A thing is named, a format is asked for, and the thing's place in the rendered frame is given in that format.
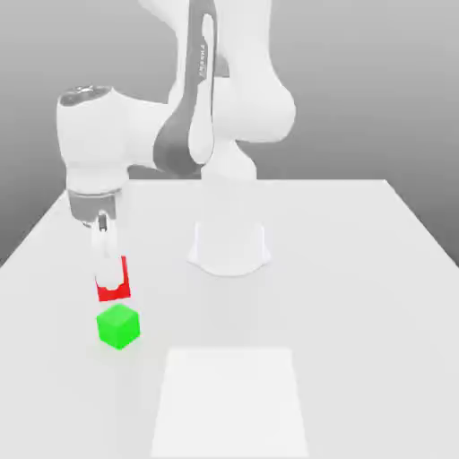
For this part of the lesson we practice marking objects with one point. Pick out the small green cube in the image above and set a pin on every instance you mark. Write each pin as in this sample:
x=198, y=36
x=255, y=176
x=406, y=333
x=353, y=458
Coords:
x=117, y=327

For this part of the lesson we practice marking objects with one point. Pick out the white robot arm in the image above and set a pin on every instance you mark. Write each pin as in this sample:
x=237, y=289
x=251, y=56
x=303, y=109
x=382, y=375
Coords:
x=107, y=143

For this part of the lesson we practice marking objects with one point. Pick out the small red cube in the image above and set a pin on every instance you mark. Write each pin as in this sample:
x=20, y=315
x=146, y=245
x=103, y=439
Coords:
x=114, y=294

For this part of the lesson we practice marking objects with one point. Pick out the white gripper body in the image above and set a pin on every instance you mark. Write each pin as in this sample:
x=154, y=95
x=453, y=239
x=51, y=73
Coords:
x=104, y=247

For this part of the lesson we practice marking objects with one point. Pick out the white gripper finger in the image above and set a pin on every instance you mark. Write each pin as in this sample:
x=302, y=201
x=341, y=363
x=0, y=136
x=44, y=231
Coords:
x=108, y=276

